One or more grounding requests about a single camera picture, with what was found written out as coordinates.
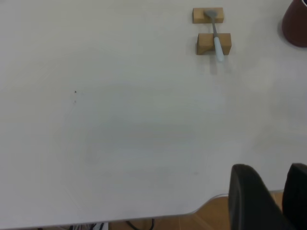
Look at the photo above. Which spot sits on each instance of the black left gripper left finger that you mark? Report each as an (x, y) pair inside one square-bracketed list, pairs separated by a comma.
[(249, 203)]

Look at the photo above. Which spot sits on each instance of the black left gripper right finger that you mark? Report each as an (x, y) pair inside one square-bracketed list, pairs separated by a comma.
[(297, 196)]

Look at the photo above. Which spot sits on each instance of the red ceramic mug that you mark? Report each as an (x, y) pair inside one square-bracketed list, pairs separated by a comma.
[(296, 26)]

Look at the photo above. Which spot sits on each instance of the notched wooden block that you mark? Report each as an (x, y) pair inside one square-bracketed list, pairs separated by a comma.
[(204, 43)]

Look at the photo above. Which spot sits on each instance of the flat wooden block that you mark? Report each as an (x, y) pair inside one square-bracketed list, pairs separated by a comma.
[(198, 15)]

